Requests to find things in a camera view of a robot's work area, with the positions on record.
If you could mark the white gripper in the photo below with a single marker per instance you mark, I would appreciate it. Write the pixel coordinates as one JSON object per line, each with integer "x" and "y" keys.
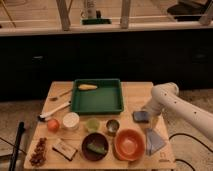
{"x": 154, "y": 117}

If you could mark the blue sponge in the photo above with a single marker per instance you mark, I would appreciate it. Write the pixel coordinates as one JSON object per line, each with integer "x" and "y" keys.
{"x": 140, "y": 116}

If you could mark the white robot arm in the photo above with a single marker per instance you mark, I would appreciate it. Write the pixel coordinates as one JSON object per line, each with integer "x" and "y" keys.
{"x": 166, "y": 95}

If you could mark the green plastic tray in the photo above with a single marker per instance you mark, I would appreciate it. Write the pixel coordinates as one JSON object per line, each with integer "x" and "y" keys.
{"x": 106, "y": 99}

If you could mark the folded blue cloth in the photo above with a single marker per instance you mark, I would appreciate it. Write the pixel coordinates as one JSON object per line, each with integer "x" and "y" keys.
{"x": 154, "y": 142}

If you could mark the orange bowl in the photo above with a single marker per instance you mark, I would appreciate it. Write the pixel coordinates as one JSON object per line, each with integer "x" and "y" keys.
{"x": 129, "y": 145}

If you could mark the small metal cup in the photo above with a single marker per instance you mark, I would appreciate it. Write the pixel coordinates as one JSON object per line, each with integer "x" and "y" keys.
{"x": 112, "y": 126}

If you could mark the small green cup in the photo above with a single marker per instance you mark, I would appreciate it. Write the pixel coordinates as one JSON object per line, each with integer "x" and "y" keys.
{"x": 92, "y": 125}

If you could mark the green vegetable piece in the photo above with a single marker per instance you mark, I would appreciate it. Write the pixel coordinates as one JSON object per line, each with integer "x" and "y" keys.
{"x": 96, "y": 149}

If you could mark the dark brown bowl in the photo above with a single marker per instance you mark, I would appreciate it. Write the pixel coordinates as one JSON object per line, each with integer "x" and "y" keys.
{"x": 99, "y": 140}

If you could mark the yellow corn cob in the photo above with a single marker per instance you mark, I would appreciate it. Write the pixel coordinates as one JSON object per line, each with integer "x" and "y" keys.
{"x": 85, "y": 87}

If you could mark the white lidded jar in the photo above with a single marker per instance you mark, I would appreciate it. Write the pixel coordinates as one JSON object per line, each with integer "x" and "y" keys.
{"x": 71, "y": 121}

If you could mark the brown wooden block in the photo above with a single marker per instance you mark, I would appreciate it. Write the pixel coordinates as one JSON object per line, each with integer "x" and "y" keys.
{"x": 64, "y": 149}

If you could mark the orange tomato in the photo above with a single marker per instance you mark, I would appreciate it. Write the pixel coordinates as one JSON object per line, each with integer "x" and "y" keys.
{"x": 53, "y": 125}

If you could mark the green base white bottle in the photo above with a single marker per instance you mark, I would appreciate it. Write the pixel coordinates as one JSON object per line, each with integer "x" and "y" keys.
{"x": 91, "y": 16}

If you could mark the black pole stand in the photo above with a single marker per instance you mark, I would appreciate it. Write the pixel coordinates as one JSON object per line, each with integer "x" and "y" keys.
{"x": 16, "y": 146}

